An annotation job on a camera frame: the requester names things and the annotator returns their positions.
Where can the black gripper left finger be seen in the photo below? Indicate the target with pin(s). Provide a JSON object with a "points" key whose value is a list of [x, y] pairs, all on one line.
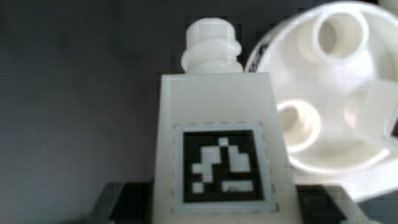
{"points": [[123, 204]]}

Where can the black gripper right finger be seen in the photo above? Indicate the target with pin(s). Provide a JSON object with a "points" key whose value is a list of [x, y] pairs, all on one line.
{"points": [[327, 206]]}

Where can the white U-shaped barrier frame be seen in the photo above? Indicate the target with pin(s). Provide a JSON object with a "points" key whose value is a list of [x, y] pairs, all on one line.
{"points": [[371, 182]]}

